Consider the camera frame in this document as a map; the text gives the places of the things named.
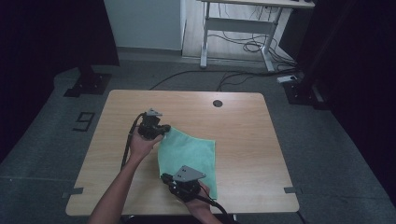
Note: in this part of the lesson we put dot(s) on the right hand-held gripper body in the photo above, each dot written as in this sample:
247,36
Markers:
186,183

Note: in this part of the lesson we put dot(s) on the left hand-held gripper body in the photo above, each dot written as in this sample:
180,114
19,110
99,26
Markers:
149,127

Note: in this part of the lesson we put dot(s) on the green cloth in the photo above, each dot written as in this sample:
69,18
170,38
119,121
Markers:
190,152

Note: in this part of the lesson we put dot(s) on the person's left hand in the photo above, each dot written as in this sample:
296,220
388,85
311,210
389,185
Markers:
141,147

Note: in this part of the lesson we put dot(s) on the person's right hand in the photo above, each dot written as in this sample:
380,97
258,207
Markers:
199,205

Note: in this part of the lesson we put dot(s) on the black table grommet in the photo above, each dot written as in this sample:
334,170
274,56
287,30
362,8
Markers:
217,103

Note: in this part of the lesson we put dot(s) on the black stand base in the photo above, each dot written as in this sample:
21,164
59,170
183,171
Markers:
305,93
88,82

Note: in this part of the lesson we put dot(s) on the grey tape strip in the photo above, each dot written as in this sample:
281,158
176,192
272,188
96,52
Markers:
292,189
73,192

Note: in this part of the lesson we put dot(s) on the white power strip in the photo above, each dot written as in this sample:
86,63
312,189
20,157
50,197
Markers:
287,79

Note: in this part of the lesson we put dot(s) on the black curtain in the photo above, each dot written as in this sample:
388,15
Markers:
46,46
358,62

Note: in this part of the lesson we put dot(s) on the white metal frame desk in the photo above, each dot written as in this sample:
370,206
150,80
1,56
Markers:
236,25

